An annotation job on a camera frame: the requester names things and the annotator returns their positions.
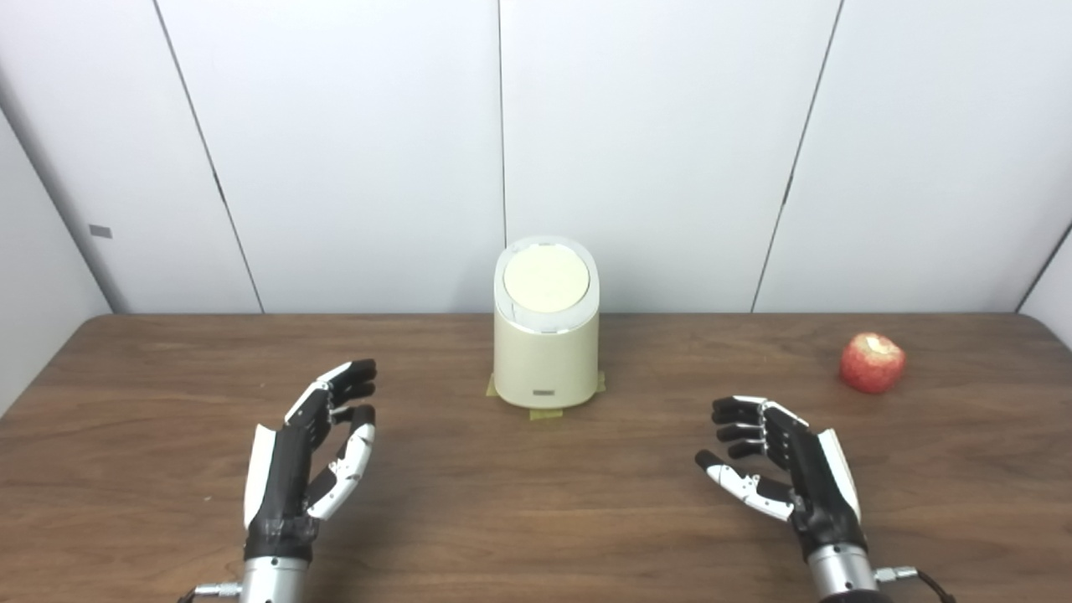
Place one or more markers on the cream round bin lid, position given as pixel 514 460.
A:
pixel 546 278

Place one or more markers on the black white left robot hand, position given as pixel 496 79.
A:
pixel 280 477

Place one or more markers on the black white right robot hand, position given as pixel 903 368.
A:
pixel 816 494

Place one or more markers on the cream-colored bin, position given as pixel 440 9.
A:
pixel 544 360

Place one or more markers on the small gray wall sticker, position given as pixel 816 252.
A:
pixel 100 231

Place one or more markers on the red apple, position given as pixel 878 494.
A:
pixel 873 364

